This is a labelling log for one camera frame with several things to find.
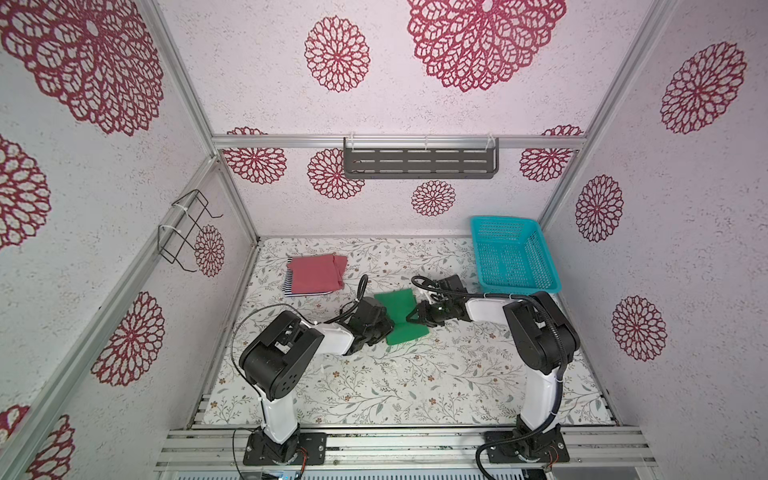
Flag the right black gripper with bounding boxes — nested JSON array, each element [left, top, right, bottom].
[[405, 301, 452, 327]]

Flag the green tank top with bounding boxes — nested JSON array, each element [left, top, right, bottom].
[[374, 289, 429, 346]]

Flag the maroon red tank top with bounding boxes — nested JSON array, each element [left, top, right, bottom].
[[286, 254, 348, 296]]

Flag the blue white striped tank top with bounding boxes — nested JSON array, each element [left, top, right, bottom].
[[282, 260, 332, 297]]

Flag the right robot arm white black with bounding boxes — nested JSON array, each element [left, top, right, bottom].
[[406, 291, 581, 438]]

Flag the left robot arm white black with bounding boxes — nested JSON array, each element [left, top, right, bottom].
[[238, 305, 395, 446]]

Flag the floral table mat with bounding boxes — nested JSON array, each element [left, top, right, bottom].
[[203, 236, 613, 427]]

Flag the teal plastic basket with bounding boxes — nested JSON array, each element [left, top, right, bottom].
[[470, 216, 562, 295]]

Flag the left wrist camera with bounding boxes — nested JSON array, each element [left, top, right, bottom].
[[349, 297, 387, 328]]

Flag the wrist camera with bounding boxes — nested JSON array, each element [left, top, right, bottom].
[[349, 297, 387, 328], [436, 275, 468, 299]]

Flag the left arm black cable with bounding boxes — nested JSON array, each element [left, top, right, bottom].
[[230, 274, 370, 480]]

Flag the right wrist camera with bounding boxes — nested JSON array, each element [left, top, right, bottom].
[[436, 275, 468, 299]]

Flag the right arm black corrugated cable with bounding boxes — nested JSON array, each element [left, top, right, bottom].
[[410, 274, 568, 480]]

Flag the grey metal wall shelf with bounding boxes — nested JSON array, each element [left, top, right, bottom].
[[342, 138, 500, 180]]

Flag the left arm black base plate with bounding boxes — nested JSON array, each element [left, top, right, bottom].
[[243, 429, 328, 466]]

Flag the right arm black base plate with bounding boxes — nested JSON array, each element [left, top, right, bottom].
[[483, 424, 570, 465]]

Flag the aluminium front rail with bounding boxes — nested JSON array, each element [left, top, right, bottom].
[[154, 426, 657, 473]]

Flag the black wire wall rack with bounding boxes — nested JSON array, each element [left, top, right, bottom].
[[156, 189, 223, 274]]

